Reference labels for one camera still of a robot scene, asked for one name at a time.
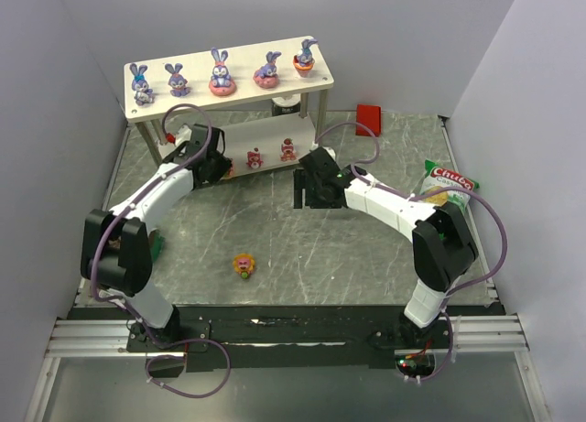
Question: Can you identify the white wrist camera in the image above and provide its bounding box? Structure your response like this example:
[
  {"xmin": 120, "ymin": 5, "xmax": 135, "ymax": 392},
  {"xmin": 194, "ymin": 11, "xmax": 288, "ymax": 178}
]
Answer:
[
  {"xmin": 166, "ymin": 124, "xmax": 192, "ymax": 146},
  {"xmin": 310, "ymin": 142, "xmax": 338, "ymax": 162}
]

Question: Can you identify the strawberry cake toy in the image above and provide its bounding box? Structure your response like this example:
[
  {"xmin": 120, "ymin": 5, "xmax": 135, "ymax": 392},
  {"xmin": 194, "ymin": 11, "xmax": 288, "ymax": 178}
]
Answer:
[{"xmin": 280, "ymin": 138, "xmax": 297, "ymax": 162}]

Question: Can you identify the green chips bag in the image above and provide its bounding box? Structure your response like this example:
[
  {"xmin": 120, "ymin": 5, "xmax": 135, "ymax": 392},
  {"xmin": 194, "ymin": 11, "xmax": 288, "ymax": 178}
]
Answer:
[{"xmin": 418, "ymin": 159, "xmax": 480, "ymax": 213}]

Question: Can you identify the pink strawberry bear toy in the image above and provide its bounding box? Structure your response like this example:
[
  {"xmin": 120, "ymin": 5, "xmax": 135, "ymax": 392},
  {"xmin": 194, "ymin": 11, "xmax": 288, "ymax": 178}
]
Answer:
[{"xmin": 222, "ymin": 163, "xmax": 234, "ymax": 179}]

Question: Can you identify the small purple bunny toy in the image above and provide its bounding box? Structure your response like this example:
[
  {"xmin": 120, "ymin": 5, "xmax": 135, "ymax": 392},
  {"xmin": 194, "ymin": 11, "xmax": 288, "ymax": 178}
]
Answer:
[{"xmin": 129, "ymin": 63, "xmax": 155, "ymax": 106}]

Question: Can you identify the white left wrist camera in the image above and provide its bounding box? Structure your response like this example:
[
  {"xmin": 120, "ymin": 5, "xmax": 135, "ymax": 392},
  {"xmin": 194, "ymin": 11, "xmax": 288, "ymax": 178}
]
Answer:
[{"xmin": 166, "ymin": 124, "xmax": 192, "ymax": 146}]

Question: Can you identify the purple bunny with red bow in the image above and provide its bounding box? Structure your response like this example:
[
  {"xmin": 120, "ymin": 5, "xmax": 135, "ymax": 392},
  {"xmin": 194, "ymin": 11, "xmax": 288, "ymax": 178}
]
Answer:
[{"xmin": 165, "ymin": 63, "xmax": 190, "ymax": 97}]

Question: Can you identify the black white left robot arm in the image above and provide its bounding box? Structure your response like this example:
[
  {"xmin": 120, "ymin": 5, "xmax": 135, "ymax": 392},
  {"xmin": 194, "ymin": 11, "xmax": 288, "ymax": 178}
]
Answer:
[{"xmin": 81, "ymin": 124, "xmax": 232, "ymax": 347}]

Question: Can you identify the pink white roll cake toy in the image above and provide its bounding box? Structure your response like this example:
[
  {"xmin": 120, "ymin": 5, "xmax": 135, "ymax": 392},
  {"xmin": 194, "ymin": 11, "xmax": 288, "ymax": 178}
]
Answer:
[{"xmin": 246, "ymin": 147, "xmax": 263, "ymax": 169}]

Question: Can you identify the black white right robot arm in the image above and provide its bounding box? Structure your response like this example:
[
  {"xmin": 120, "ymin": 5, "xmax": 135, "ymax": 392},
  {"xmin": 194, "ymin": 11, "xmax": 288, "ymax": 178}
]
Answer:
[{"xmin": 293, "ymin": 147, "xmax": 478, "ymax": 330}]

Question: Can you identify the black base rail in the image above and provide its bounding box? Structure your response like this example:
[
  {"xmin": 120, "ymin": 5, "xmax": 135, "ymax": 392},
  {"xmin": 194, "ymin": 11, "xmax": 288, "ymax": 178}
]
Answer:
[{"xmin": 125, "ymin": 302, "xmax": 505, "ymax": 375}]

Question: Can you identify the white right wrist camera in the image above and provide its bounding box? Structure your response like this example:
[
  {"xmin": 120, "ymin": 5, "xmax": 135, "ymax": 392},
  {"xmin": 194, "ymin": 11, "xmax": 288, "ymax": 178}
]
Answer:
[{"xmin": 310, "ymin": 142, "xmax": 338, "ymax": 162}]

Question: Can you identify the black jar behind shelf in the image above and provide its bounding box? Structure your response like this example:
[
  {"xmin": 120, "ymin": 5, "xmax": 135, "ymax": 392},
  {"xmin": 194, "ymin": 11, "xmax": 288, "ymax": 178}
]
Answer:
[{"xmin": 271, "ymin": 94, "xmax": 301, "ymax": 116}]

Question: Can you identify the red plastic block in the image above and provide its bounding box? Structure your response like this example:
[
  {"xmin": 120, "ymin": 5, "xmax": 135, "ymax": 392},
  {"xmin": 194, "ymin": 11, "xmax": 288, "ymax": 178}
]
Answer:
[{"xmin": 355, "ymin": 103, "xmax": 382, "ymax": 137}]

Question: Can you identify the orange sunflower toy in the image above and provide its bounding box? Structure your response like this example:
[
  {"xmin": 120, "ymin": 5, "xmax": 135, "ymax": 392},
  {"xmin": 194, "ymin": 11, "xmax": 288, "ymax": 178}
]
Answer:
[{"xmin": 233, "ymin": 254, "xmax": 255, "ymax": 280}]

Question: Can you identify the white two-tier wooden shelf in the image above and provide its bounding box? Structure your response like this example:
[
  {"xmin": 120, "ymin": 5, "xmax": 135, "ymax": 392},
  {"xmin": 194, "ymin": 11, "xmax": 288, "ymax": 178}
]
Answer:
[{"xmin": 124, "ymin": 38, "xmax": 334, "ymax": 177}]

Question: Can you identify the chocolate donut on green plate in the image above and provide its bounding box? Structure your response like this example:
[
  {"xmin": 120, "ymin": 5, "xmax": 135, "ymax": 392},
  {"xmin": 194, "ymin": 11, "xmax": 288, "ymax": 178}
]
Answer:
[{"xmin": 148, "ymin": 230, "xmax": 166, "ymax": 263}]

